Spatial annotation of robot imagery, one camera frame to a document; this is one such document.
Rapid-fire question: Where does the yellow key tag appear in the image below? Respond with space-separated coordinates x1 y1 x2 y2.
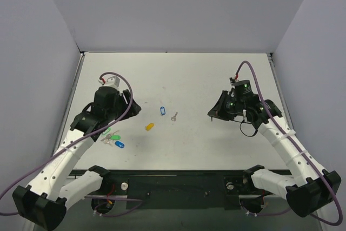
145 123 155 131

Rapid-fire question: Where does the blue outlined key tag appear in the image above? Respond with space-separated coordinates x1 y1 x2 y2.
160 106 166 116

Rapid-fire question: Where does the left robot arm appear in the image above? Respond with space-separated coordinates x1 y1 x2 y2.
12 86 141 230

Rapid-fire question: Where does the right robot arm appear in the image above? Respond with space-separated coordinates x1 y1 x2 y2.
208 79 341 217

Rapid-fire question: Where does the green key tag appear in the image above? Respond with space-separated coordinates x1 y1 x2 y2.
102 127 111 136
110 135 121 141

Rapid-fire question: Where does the solid blue key tag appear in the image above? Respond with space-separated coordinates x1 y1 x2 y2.
115 141 125 148

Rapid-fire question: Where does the small silver key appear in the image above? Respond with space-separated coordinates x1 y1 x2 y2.
171 112 178 122

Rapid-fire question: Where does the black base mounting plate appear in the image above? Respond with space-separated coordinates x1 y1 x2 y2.
90 170 269 210

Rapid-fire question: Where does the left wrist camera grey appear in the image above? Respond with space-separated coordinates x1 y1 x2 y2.
98 76 120 90

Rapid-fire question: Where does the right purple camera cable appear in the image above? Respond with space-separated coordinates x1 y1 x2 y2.
234 60 342 226

